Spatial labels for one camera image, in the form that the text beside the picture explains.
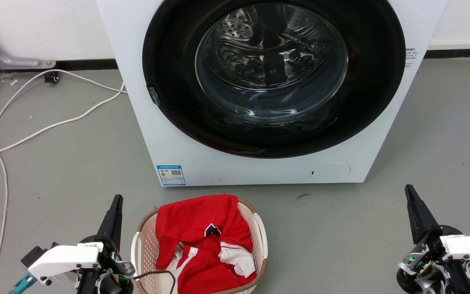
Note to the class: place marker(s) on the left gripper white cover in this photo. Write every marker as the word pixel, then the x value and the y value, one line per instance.
pixel 67 258

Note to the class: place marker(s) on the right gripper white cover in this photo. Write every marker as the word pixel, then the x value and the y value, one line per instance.
pixel 467 247

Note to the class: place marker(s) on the white woven laundry basket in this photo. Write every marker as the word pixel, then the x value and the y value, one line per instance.
pixel 147 245

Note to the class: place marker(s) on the blue energy label sticker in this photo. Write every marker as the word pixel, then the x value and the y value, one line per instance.
pixel 171 175

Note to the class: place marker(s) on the red and white garment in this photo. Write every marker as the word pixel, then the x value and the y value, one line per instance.
pixel 194 222

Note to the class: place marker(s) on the white front-load washing machine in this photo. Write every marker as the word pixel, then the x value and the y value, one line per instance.
pixel 157 143

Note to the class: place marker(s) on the round white filter cover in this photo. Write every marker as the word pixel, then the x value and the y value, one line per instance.
pixel 329 172

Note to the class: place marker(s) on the small black caster wheel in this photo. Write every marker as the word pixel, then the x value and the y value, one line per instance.
pixel 51 77

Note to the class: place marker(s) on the small printed text sticker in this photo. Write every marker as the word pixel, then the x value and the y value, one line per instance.
pixel 410 55

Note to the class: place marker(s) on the black round washer door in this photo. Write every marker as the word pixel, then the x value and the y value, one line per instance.
pixel 169 49

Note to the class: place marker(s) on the steel washer drum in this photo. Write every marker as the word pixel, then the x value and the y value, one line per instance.
pixel 239 36

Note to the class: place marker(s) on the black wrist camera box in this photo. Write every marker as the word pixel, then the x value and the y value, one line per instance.
pixel 34 254

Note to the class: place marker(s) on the grey metal pipe bracket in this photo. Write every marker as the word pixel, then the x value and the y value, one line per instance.
pixel 10 61

